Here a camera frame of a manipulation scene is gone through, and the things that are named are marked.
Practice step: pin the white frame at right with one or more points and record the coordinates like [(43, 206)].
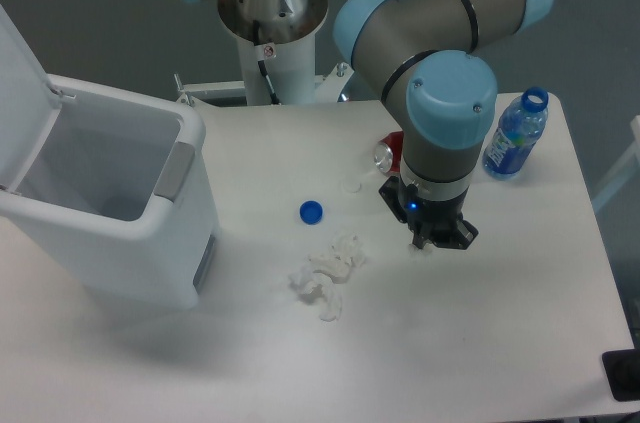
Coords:
[(620, 173)]

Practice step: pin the crumpled white paper pile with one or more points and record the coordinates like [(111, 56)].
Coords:
[(320, 277)]

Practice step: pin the red soda can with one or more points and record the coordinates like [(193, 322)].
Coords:
[(387, 153)]

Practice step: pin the white trash bin lid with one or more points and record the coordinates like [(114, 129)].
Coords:
[(30, 105)]

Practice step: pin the white trash bin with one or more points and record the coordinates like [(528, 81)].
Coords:
[(119, 195)]

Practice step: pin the blue plastic water bottle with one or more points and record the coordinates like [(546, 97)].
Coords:
[(519, 128)]

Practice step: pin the black device at edge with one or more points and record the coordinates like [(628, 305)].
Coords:
[(622, 372)]

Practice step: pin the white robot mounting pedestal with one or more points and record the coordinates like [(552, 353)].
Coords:
[(276, 44)]

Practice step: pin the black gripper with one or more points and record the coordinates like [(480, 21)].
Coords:
[(440, 223)]

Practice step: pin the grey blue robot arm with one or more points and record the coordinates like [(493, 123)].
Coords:
[(419, 58)]

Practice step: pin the blue bottle cap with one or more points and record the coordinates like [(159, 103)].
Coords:
[(311, 212)]

